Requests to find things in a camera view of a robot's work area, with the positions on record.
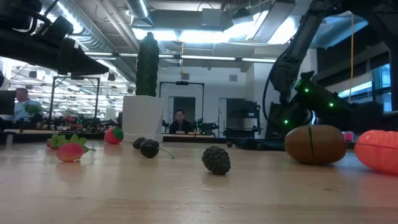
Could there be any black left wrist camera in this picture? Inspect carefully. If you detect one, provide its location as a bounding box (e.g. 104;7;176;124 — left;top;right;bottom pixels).
43;14;75;43

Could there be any small silver air duct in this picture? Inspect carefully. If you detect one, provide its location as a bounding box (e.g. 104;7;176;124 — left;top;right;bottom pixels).
126;0;155;26

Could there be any green potted plant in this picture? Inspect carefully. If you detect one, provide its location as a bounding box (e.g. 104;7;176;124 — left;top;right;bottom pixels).
24;103;43;115

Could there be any yellow hanging cord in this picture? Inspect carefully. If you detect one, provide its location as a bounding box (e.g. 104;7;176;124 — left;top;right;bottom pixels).
349;14;355;102

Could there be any person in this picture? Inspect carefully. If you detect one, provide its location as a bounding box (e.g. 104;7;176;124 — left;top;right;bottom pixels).
169;109;194;134
12;88;44;122

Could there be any pink yellow strawberry toy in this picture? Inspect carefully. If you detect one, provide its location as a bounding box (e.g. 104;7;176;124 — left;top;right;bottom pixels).
56;134;96;163

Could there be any black monitor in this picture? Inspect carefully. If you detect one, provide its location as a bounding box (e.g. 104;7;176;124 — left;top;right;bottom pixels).
0;90;16;115

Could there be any black equipment cart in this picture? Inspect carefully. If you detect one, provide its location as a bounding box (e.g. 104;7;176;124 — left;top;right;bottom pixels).
223;98;262;138

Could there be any dark doorway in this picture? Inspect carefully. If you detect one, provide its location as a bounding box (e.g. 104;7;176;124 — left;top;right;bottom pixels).
172;96;197;131

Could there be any round red fruit toy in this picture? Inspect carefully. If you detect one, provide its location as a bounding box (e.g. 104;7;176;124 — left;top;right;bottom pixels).
104;126;124;145

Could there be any linear ceiling light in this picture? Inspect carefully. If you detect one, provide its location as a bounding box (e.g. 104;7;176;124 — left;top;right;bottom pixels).
83;52;277;64

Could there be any black rig frame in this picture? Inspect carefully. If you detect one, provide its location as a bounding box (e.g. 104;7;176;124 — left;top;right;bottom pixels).
49;76;101;131
159;81;205;125

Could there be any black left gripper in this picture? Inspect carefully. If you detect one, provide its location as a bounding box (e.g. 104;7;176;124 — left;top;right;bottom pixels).
57;37;111;77

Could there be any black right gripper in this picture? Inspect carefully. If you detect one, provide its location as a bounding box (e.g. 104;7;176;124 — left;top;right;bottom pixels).
310;84;384;134

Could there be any black leaning panel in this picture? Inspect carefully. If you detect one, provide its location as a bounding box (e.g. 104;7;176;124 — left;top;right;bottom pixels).
266;101;287;141

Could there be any grey ceiling box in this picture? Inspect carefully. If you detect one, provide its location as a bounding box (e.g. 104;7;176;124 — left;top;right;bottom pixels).
201;8;223;27

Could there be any black table frame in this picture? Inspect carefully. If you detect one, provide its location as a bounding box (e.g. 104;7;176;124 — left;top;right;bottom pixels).
0;131;240;146

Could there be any tall green cactus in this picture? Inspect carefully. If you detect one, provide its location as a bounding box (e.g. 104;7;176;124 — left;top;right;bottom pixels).
136;32;160;97

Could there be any bumpy blackberry toy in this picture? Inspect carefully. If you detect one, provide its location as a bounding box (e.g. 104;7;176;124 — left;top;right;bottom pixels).
201;146;231;176

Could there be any large silver air duct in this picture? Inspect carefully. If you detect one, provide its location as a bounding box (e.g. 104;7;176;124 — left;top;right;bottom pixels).
40;0;139;83

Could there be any small dark fruit toy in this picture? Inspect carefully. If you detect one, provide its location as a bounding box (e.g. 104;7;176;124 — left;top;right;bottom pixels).
132;137;147;150

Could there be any white plant pot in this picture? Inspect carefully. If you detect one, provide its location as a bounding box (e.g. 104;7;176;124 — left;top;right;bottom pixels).
121;95;165;144

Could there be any large window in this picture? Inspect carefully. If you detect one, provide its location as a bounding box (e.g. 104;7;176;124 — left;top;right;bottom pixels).
337;63;393;113

